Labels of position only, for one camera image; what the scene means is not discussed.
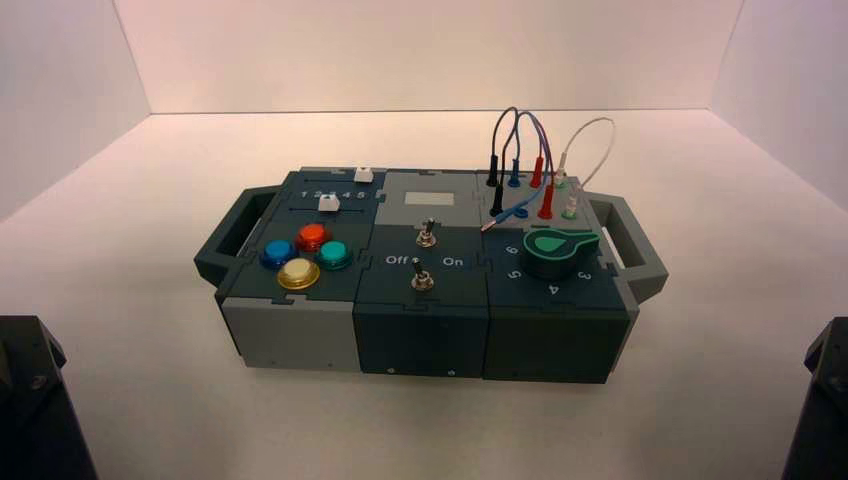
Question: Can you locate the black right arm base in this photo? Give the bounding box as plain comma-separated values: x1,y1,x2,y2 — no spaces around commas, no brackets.
781,317,848,480

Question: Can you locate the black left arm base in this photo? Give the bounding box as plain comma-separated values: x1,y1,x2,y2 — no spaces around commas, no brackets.
0,315,100,480

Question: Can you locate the light grey display panel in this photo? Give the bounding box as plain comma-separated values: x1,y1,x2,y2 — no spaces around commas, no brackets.
404,191,456,208

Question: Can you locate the dark teal modular task box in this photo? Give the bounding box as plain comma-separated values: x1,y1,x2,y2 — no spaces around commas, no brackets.
193,165,670,386

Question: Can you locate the teal round push button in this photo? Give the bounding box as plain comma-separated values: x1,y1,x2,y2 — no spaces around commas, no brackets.
315,241,354,272

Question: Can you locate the orange round push button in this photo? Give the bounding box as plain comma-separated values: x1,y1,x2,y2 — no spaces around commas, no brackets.
294,223,332,254

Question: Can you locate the yellow round push button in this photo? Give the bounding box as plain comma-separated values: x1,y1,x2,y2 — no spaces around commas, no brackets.
276,258,322,291

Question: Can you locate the green rotary pointer knob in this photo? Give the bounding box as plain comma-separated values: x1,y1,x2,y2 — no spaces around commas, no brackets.
522,229,602,280

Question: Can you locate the blue round push button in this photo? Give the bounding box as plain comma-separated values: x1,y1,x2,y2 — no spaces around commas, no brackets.
259,239,298,270

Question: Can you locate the black jumper cable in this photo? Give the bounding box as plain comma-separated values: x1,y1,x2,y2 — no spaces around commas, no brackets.
491,106,522,193

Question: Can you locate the red jumper cable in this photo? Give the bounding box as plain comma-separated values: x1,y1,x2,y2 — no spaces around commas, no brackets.
523,112,556,191

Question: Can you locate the dark teal box handle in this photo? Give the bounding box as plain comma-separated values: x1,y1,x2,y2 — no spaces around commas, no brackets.
193,186,281,288

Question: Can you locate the white jumper cable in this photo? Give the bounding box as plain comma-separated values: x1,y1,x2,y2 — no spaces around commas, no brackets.
561,117,617,193

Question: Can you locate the grey box handle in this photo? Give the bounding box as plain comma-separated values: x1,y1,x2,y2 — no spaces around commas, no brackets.
588,194,670,305

